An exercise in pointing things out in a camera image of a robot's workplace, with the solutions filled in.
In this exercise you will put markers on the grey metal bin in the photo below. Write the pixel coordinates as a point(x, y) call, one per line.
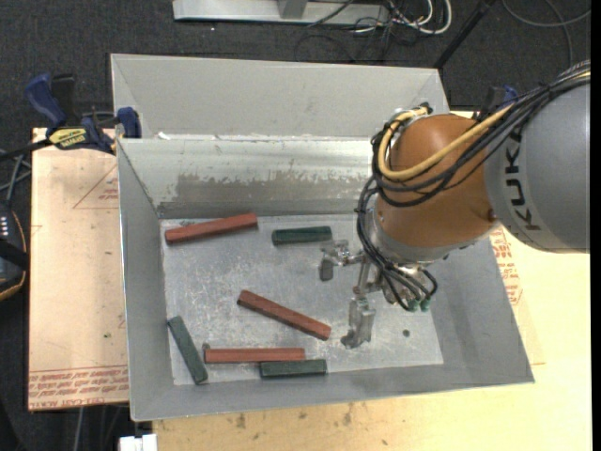
point(263, 280)

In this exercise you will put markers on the dark green flat block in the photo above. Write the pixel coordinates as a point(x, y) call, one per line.
point(293, 368)
point(301, 235)
point(188, 350)

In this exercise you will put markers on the red-brown flat block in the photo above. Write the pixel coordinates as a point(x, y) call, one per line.
point(284, 315)
point(211, 228)
point(253, 355)

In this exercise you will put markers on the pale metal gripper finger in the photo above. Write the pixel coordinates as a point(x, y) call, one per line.
point(360, 322)
point(339, 253)

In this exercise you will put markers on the brown cardboard board, red print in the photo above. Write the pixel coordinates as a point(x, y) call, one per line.
point(75, 261)

